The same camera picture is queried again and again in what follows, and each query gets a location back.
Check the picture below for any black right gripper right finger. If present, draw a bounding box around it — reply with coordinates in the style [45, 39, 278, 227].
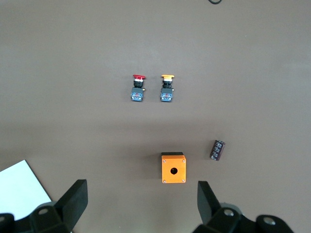
[193, 181, 258, 233]

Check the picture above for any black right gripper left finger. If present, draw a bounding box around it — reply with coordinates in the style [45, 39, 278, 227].
[28, 179, 88, 233]

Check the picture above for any small black contact block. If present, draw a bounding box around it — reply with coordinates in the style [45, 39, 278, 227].
[209, 139, 226, 161]

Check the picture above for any orange button enclosure box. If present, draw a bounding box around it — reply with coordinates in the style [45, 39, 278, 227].
[161, 151, 187, 184]

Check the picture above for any white drawer cabinet grey frame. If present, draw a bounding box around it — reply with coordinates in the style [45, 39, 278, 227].
[0, 159, 53, 221]

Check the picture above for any yellow push button switch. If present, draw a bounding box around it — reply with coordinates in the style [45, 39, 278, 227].
[159, 74, 175, 103]

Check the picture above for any red push button switch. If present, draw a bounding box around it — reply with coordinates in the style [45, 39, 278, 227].
[128, 74, 148, 102]

